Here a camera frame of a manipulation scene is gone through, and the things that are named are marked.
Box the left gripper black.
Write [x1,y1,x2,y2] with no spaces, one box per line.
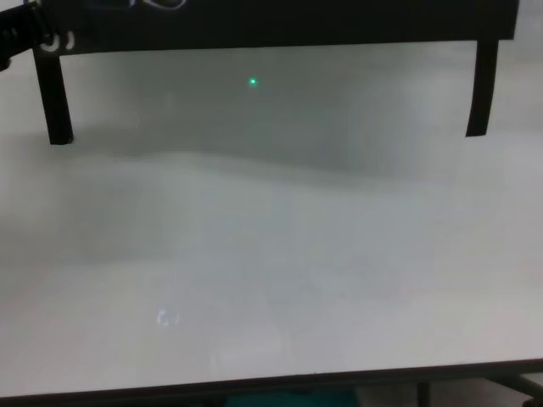
[0,3,54,72]

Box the black robot poster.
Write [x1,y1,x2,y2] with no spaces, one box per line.
[32,0,520,55]

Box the black table brace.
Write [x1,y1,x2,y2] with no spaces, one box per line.
[483,372,543,407]

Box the black tape frame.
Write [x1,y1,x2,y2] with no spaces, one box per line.
[32,40,501,146]

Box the black table edge frame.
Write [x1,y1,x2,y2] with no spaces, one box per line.
[0,358,543,407]

